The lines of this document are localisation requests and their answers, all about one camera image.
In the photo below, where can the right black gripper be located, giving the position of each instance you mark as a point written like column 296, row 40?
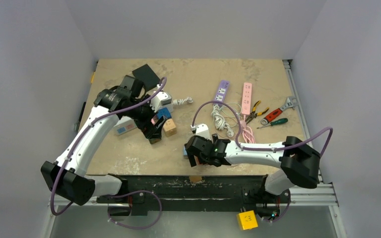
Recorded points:
column 192, row 154

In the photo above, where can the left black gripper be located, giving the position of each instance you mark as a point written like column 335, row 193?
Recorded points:
column 146, row 125

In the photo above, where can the navy blue cube charger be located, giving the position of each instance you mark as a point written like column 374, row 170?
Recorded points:
column 163, row 112

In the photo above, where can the yellow handled pliers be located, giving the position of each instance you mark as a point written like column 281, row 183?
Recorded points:
column 254, row 114

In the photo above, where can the black box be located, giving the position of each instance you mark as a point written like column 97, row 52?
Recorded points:
column 147, row 76

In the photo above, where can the purple usb hub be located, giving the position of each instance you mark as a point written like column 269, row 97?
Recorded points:
column 221, row 91

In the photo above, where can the pink power strip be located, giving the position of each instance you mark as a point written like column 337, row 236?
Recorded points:
column 246, row 99

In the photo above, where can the yellow cube charger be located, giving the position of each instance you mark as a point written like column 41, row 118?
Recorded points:
column 247, row 220

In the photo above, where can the green handled screwdriver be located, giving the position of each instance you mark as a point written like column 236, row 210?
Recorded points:
column 274, row 123

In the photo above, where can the red handled adjustable wrench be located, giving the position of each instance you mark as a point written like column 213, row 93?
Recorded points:
column 290, row 102

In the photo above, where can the red cube charger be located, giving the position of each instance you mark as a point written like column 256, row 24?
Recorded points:
column 195, row 161

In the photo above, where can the white power strip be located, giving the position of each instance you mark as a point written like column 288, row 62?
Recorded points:
column 124, row 125

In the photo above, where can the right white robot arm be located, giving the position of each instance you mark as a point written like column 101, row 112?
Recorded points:
column 296, row 161

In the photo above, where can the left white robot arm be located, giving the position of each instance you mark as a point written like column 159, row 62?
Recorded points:
column 66, row 176

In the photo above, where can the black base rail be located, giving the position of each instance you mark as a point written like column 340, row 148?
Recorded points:
column 210, row 194

